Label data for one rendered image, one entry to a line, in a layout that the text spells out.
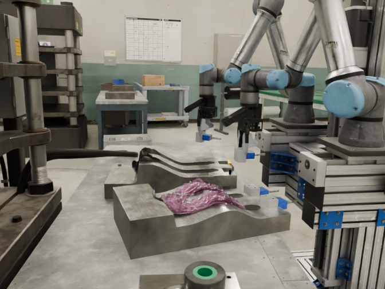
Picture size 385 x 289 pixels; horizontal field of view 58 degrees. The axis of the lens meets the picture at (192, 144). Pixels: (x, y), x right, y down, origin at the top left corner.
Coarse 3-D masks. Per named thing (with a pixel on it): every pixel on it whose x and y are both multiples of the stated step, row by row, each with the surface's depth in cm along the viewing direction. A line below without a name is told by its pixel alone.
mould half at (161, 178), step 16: (176, 160) 152; (192, 160) 155; (208, 160) 153; (224, 160) 154; (112, 176) 138; (128, 176) 138; (144, 176) 130; (160, 176) 130; (176, 176) 131; (192, 176) 133; (208, 176) 132; (224, 176) 133; (112, 192) 130; (160, 192) 132
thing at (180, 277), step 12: (144, 276) 72; (156, 276) 72; (168, 276) 72; (180, 276) 72; (228, 276) 73; (144, 288) 68; (156, 288) 68; (168, 288) 69; (180, 288) 69; (228, 288) 68; (240, 288) 68
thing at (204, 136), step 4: (196, 132) 181; (204, 132) 183; (196, 136) 182; (200, 136) 181; (204, 136) 180; (208, 136) 179; (212, 136) 181; (196, 140) 182; (200, 140) 181; (204, 140) 184; (208, 140) 180
